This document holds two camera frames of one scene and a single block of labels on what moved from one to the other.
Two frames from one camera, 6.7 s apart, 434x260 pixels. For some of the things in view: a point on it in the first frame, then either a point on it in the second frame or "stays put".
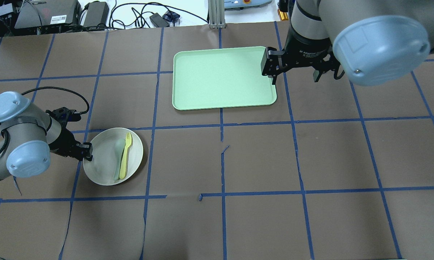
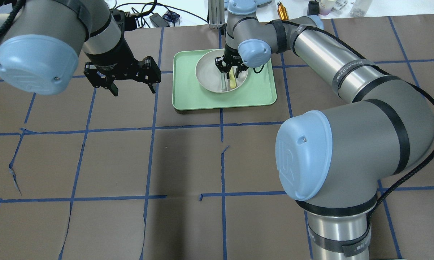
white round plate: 100,170 to 210,78
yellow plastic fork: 128,140 to 232,79
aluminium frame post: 216,14 stays put
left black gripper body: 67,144 to 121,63
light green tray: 221,78 stays put
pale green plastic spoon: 120,146 to 224,82
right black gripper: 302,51 to 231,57
